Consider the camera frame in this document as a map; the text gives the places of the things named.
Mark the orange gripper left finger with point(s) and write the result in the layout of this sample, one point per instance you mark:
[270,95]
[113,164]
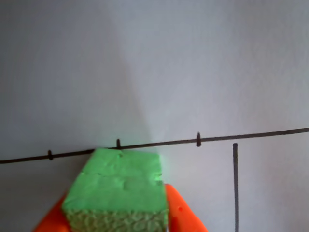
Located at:
[51,217]

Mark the green foam block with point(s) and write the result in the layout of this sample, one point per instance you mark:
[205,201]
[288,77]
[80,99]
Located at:
[116,191]

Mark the white paper sheet with lines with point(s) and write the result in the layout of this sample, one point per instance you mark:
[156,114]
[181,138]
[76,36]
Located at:
[154,72]

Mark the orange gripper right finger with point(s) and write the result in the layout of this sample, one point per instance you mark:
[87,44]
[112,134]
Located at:
[183,215]

